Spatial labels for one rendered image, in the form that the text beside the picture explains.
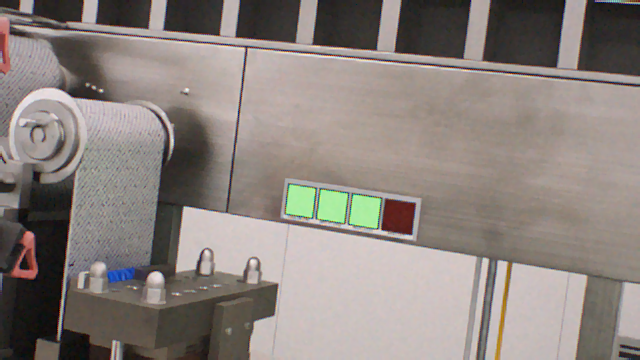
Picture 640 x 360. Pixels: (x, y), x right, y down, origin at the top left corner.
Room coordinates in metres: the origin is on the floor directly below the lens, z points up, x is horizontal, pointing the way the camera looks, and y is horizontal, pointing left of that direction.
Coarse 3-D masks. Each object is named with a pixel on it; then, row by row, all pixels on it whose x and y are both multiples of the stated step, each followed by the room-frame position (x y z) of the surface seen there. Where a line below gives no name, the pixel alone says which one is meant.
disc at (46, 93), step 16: (32, 96) 1.62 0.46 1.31; (48, 96) 1.61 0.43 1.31; (64, 96) 1.60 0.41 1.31; (16, 112) 1.63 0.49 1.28; (80, 112) 1.58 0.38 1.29; (80, 128) 1.58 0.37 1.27; (80, 144) 1.58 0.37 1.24; (80, 160) 1.58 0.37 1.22; (48, 176) 1.60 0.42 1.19; (64, 176) 1.59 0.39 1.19
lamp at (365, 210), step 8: (352, 200) 1.74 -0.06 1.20; (360, 200) 1.74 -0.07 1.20; (368, 200) 1.73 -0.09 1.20; (376, 200) 1.73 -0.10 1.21; (352, 208) 1.74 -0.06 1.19; (360, 208) 1.74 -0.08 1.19; (368, 208) 1.73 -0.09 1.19; (376, 208) 1.73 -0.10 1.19; (352, 216) 1.74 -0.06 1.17; (360, 216) 1.74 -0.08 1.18; (368, 216) 1.73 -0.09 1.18; (376, 216) 1.73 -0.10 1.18; (360, 224) 1.74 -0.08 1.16; (368, 224) 1.73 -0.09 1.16; (376, 224) 1.73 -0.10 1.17
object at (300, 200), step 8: (288, 192) 1.79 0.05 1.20; (296, 192) 1.79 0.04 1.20; (304, 192) 1.78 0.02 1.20; (312, 192) 1.77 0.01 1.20; (288, 200) 1.79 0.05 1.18; (296, 200) 1.78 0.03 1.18; (304, 200) 1.78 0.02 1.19; (312, 200) 1.77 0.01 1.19; (288, 208) 1.79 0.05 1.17; (296, 208) 1.78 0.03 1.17; (304, 208) 1.78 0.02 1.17; (312, 208) 1.77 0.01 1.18
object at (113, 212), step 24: (96, 192) 1.63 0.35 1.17; (120, 192) 1.70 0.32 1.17; (144, 192) 1.76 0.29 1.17; (72, 216) 1.59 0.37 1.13; (96, 216) 1.64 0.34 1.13; (120, 216) 1.70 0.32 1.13; (144, 216) 1.77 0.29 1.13; (72, 240) 1.59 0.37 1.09; (96, 240) 1.65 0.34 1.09; (120, 240) 1.71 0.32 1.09; (144, 240) 1.78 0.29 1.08; (120, 264) 1.72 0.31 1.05; (144, 264) 1.79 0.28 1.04
